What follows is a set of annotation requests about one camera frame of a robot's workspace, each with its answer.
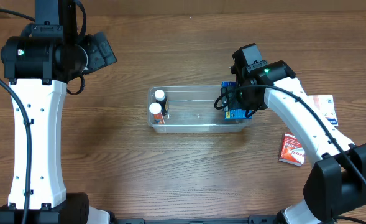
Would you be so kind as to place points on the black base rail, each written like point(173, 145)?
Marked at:
point(198, 221)

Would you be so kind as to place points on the blue medicine box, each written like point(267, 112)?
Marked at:
point(237, 114)

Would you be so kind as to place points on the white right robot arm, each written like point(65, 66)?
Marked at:
point(337, 181)

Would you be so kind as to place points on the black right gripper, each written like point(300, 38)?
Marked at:
point(235, 102)

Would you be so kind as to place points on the clear plastic container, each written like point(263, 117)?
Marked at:
point(191, 110)

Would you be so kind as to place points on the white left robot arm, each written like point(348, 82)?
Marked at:
point(38, 65)

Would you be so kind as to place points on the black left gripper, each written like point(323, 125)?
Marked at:
point(101, 53)

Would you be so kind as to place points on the orange tube with white cap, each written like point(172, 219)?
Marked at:
point(156, 111)

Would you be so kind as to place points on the red and white medicine box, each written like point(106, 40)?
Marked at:
point(291, 150)

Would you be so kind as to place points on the dark bottle with white cap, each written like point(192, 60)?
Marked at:
point(161, 98)

